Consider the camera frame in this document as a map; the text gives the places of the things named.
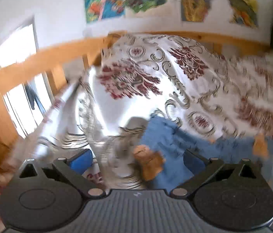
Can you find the window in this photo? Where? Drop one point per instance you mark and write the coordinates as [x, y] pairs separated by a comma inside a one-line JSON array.
[[24, 98]]

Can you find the wooden bed frame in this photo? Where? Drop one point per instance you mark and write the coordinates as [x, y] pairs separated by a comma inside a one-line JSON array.
[[49, 60]]

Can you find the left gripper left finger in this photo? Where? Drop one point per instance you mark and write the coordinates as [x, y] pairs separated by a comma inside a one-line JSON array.
[[71, 171]]

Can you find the blue pyjama pants orange cars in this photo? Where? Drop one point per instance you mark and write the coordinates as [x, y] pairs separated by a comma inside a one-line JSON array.
[[171, 142]]

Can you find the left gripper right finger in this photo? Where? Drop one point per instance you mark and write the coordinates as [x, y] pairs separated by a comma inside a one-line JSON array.
[[203, 171]]

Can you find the floral white bed cover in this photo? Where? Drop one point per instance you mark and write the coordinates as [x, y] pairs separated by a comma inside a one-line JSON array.
[[107, 108]]

